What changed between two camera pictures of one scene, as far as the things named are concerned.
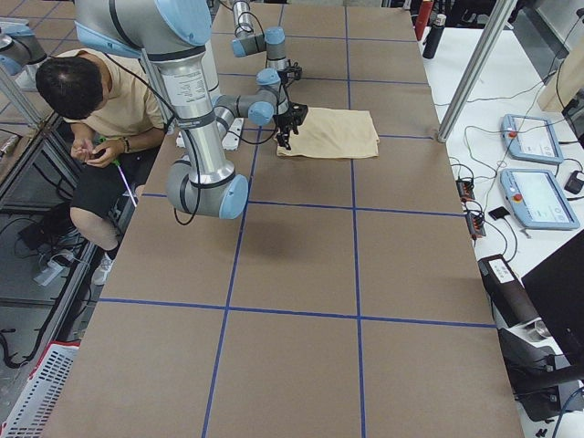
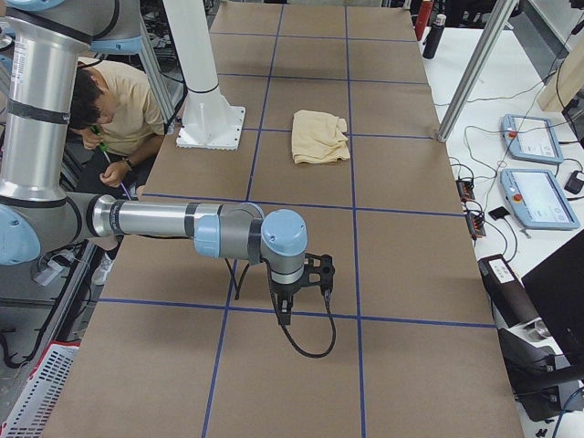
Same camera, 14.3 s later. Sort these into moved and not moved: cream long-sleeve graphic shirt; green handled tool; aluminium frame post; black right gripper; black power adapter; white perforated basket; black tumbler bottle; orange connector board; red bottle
Moved: black right gripper; cream long-sleeve graphic shirt; green handled tool
Not moved: white perforated basket; orange connector board; black power adapter; red bottle; aluminium frame post; black tumbler bottle
